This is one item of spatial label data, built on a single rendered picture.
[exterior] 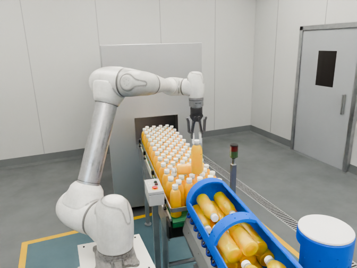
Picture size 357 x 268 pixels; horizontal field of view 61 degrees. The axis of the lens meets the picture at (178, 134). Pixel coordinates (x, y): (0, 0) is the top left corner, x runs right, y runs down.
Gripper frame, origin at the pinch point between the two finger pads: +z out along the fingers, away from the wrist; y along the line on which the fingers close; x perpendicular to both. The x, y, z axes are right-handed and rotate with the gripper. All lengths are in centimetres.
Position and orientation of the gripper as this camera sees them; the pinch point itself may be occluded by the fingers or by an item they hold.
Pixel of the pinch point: (196, 138)
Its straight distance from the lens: 193.5
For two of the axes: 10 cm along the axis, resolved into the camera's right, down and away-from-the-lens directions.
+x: -2.2, -2.6, 9.4
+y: 9.8, -0.9, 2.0
